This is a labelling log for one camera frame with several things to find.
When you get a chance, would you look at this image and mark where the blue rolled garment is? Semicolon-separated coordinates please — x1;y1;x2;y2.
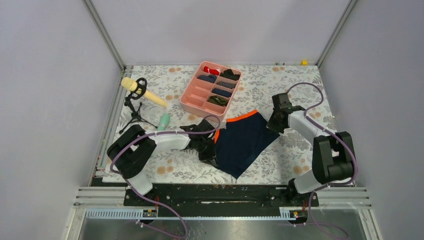
211;88;232;98

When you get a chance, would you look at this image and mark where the red rolled garment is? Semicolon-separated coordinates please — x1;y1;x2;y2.
203;66;221;76

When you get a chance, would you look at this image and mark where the navy rolled garment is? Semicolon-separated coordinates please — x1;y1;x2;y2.
197;74;217;84

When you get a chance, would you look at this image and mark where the black rolled garment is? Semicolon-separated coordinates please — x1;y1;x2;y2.
220;69;241;81

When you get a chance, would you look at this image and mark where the striped rolled garment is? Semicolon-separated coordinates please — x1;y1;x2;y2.
217;81;237;89

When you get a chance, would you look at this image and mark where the olive green rolled garment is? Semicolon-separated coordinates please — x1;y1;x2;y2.
207;95;229;107

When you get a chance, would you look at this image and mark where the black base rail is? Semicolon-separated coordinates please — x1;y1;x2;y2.
123;183;319;218

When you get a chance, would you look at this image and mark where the navy orange boxer underwear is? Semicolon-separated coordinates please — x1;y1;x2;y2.
213;109;280;179

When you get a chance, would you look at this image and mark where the mint green microphone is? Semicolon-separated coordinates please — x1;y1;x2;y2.
156;113;171;131

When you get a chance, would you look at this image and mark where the yellow microphone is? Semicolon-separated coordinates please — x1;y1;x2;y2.
121;77;168;108

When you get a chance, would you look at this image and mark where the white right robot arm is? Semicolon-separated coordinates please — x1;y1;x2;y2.
267;93;357;206

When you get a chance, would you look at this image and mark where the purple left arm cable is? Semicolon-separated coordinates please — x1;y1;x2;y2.
109;114;222;240

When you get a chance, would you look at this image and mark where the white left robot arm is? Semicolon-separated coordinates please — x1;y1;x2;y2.
106;118;219;206

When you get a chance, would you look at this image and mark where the pink compartment organizer box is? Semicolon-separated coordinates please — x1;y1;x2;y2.
180;61;243;121

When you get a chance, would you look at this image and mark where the black tripod microphone stand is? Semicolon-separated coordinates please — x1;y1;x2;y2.
118;91;157;134

